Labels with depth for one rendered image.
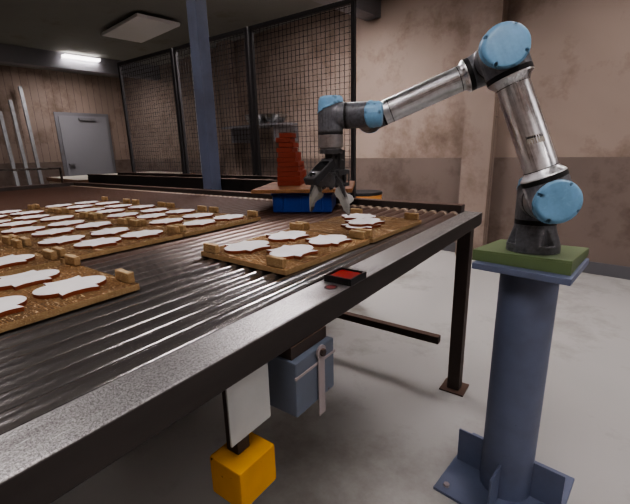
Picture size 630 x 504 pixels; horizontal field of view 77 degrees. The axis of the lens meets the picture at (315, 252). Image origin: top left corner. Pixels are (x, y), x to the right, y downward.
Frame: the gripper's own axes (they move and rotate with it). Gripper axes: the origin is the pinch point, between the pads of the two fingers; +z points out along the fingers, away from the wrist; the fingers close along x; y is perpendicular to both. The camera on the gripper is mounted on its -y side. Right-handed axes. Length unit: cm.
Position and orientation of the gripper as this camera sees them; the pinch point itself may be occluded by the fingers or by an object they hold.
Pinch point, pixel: (327, 214)
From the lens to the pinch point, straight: 125.4
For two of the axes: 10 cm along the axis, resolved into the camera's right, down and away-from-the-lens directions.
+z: 0.2, 9.7, 2.5
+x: -7.9, -1.4, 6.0
